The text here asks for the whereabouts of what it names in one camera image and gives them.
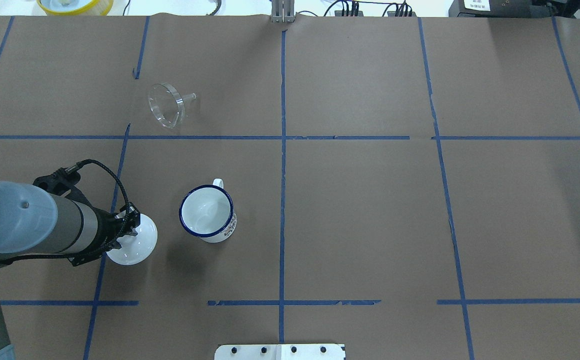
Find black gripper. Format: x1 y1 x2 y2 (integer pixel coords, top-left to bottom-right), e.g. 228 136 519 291
89 202 142 258

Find clear glass funnel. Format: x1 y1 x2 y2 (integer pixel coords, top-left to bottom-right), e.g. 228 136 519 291
147 82 199 129

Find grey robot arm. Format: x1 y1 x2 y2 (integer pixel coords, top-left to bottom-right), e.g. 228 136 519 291
0 181 145 360

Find white ceramic lid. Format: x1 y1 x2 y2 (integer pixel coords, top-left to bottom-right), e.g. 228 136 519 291
106 213 158 265

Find white enamel mug blue rim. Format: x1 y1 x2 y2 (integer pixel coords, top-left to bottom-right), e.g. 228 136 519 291
178 178 238 244

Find yellow rimmed bowl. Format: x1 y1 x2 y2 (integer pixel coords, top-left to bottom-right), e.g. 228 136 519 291
36 0 114 16

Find black equipment box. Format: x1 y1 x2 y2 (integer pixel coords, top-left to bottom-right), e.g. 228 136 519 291
448 0 580 19

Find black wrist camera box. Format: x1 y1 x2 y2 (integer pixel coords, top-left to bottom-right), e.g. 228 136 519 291
32 168 83 196

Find black braided cable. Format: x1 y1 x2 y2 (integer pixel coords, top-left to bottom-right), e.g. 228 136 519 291
65 159 136 221

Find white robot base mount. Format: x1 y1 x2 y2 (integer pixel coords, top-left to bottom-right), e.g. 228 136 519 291
213 342 347 360

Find grey metal bracket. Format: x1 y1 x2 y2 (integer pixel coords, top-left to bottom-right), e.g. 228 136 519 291
270 0 296 24

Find black power cables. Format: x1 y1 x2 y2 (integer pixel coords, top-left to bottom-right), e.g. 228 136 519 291
322 0 416 18

